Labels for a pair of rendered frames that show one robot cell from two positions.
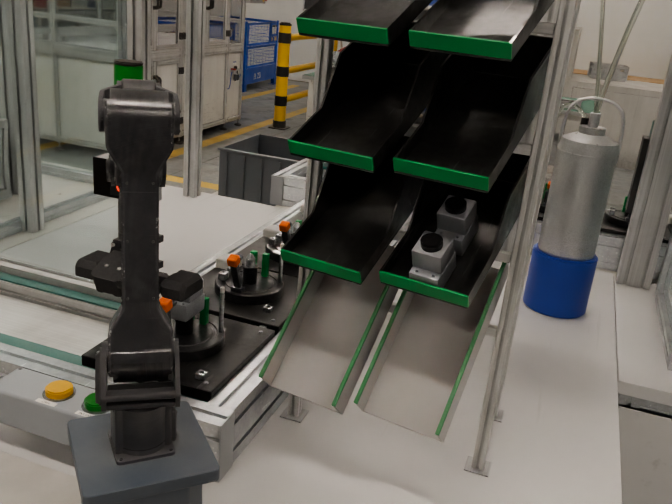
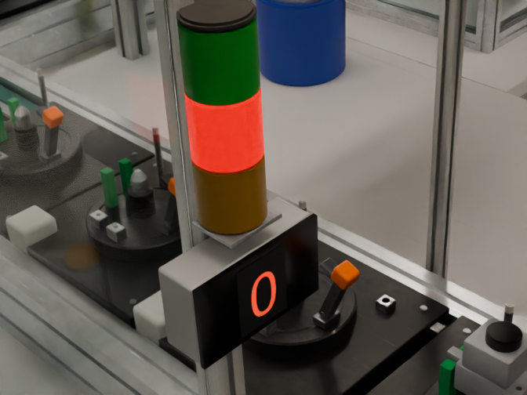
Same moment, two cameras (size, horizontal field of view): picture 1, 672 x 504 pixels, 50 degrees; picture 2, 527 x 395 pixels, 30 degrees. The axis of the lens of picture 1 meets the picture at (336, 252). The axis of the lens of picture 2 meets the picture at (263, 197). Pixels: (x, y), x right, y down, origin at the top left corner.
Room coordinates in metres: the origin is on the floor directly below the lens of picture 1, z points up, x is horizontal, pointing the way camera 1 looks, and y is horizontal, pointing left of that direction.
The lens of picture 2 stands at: (0.97, 0.88, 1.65)
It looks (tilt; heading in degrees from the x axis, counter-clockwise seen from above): 34 degrees down; 299
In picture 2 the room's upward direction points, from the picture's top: 3 degrees counter-clockwise
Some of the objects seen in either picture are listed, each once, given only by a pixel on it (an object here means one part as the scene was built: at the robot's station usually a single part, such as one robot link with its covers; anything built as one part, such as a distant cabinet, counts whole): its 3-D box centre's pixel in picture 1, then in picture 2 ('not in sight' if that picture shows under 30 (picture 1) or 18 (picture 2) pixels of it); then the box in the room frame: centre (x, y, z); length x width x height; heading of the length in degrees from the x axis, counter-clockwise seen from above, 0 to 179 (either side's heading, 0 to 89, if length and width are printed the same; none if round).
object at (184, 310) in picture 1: (187, 292); (491, 356); (1.11, 0.25, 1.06); 0.08 x 0.04 x 0.07; 163
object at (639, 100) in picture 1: (567, 90); not in sight; (8.43, -2.47, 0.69); 2.42 x 1.03 x 1.38; 73
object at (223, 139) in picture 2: not in sight; (225, 122); (1.27, 0.39, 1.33); 0.05 x 0.05 x 0.05
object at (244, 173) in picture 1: (297, 174); not in sight; (3.24, 0.22, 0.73); 0.62 x 0.42 x 0.23; 72
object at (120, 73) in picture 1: (128, 78); (219, 53); (1.27, 0.39, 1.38); 0.05 x 0.05 x 0.05
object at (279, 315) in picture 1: (250, 271); (288, 282); (1.34, 0.17, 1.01); 0.24 x 0.24 x 0.13; 72
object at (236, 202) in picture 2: not in sight; (230, 185); (1.27, 0.39, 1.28); 0.05 x 0.05 x 0.05
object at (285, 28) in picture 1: (330, 66); not in sight; (9.62, 0.31, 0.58); 3.40 x 0.20 x 1.15; 163
